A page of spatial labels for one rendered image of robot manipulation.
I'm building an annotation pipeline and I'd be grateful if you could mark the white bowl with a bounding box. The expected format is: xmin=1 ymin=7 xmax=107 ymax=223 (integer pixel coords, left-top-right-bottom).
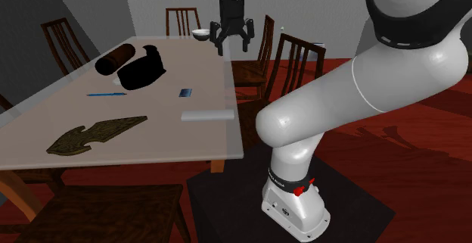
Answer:
xmin=191 ymin=28 xmax=212 ymax=42

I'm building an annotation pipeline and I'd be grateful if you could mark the brown cylinder roll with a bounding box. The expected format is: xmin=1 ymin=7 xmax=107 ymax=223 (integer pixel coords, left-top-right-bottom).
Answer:
xmin=95 ymin=43 xmax=137 ymax=76

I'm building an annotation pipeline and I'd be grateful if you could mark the black bag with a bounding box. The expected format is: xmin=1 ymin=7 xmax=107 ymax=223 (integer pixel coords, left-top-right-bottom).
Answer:
xmin=116 ymin=44 xmax=167 ymax=91

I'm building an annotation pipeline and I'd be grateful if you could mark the beige dining table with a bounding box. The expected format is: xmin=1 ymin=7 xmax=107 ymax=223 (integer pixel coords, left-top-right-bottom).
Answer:
xmin=0 ymin=35 xmax=245 ymax=222

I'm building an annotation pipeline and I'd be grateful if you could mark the white flat box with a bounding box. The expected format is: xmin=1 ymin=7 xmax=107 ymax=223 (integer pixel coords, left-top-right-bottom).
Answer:
xmin=180 ymin=109 xmax=236 ymax=122

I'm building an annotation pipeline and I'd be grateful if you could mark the black robot stand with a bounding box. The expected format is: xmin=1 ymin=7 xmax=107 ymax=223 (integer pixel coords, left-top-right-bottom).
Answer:
xmin=185 ymin=142 xmax=397 ymax=243

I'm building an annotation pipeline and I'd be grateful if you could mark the blue pen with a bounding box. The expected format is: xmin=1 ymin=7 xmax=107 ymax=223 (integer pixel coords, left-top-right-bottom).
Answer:
xmin=86 ymin=92 xmax=128 ymax=98

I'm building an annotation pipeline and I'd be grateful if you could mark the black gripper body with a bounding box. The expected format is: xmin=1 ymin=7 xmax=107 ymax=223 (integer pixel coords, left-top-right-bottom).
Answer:
xmin=219 ymin=0 xmax=247 ymax=37

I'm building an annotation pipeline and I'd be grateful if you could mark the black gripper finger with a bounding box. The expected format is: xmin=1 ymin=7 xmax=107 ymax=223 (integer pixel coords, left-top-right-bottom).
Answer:
xmin=237 ymin=17 xmax=256 ymax=53
xmin=209 ymin=20 xmax=229 ymax=57

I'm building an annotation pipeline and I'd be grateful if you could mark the dark wooden chair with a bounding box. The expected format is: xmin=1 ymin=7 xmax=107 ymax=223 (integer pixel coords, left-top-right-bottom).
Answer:
xmin=39 ymin=17 xmax=92 ymax=76
xmin=14 ymin=183 xmax=193 ymax=243
xmin=165 ymin=7 xmax=202 ymax=38
xmin=231 ymin=14 xmax=276 ymax=100
xmin=235 ymin=32 xmax=328 ymax=151

